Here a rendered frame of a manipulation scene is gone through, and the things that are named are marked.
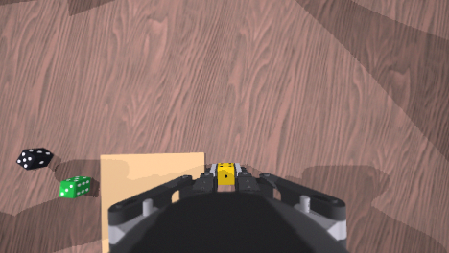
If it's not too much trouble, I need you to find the beige square mat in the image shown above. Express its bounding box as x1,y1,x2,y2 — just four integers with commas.
101,152,204,253

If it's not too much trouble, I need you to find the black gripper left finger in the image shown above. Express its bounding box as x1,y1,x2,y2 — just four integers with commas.
107,164,218,250

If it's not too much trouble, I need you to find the yellow die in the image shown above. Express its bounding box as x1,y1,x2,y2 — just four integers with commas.
218,163,235,185

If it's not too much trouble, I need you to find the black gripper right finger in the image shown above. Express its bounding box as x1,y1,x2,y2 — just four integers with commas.
233,163,347,250

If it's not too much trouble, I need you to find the green die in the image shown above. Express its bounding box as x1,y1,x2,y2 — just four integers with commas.
59,176,90,198

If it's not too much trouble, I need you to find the black die with white pips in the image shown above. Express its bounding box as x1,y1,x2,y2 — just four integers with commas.
16,148,54,170

